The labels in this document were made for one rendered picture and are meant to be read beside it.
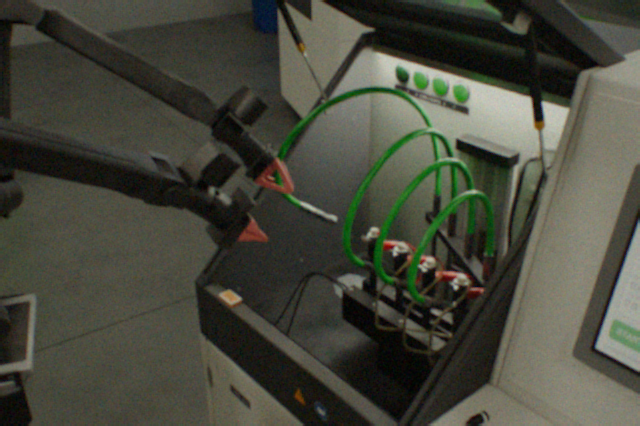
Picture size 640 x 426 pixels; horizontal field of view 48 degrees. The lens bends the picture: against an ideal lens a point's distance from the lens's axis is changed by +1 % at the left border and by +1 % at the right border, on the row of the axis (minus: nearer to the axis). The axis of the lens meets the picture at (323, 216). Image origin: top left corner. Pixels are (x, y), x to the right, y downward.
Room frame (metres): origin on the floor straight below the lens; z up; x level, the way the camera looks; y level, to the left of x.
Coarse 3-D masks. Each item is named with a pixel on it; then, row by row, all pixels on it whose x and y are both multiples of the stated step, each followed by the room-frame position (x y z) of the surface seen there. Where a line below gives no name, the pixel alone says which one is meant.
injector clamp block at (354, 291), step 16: (352, 288) 1.33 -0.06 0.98; (368, 288) 1.35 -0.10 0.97; (384, 288) 1.34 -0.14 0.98; (352, 304) 1.30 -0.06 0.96; (368, 304) 1.27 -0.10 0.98; (384, 304) 1.27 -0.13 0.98; (352, 320) 1.30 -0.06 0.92; (368, 320) 1.26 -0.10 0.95; (384, 320) 1.22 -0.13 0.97; (400, 320) 1.21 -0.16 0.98; (416, 320) 1.24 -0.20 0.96; (432, 320) 1.22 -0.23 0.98; (368, 336) 1.26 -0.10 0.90; (384, 336) 1.22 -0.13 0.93; (400, 336) 1.19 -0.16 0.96; (416, 336) 1.16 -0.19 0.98; (384, 352) 1.22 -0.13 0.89; (400, 352) 1.19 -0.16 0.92; (384, 368) 1.22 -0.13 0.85; (400, 368) 1.18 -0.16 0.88; (416, 368) 1.15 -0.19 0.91; (432, 368) 1.12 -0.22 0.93; (400, 384) 1.18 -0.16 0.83; (416, 384) 1.17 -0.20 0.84
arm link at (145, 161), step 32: (0, 128) 0.86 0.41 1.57; (32, 128) 0.90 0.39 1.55; (0, 160) 0.85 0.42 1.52; (32, 160) 0.88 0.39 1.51; (64, 160) 0.90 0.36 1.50; (96, 160) 0.93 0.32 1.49; (128, 160) 0.98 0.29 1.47; (160, 160) 1.05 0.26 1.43; (128, 192) 0.97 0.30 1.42; (160, 192) 1.00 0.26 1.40
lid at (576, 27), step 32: (320, 0) 1.71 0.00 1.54; (352, 0) 1.59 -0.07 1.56; (384, 0) 1.47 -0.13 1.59; (416, 0) 1.34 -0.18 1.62; (448, 0) 1.23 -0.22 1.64; (480, 0) 1.14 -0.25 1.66; (512, 0) 1.03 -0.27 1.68; (544, 0) 1.01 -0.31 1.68; (416, 32) 1.56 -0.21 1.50; (448, 32) 1.40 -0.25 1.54; (480, 32) 1.32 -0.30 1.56; (512, 32) 1.25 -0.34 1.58; (544, 32) 1.14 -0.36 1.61; (576, 32) 1.07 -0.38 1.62; (512, 64) 1.44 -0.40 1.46; (544, 64) 1.31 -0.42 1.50; (576, 64) 1.20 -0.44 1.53; (608, 64) 1.14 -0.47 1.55
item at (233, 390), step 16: (208, 352) 1.40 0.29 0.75; (208, 368) 1.40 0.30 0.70; (224, 368) 1.34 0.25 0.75; (224, 384) 1.35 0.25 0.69; (240, 384) 1.29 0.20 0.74; (256, 384) 1.24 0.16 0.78; (224, 400) 1.35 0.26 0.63; (240, 400) 1.29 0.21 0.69; (256, 400) 1.24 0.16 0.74; (272, 400) 1.19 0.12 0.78; (224, 416) 1.36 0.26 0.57; (240, 416) 1.30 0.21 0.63; (256, 416) 1.24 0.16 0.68; (272, 416) 1.19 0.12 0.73; (288, 416) 1.15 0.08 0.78
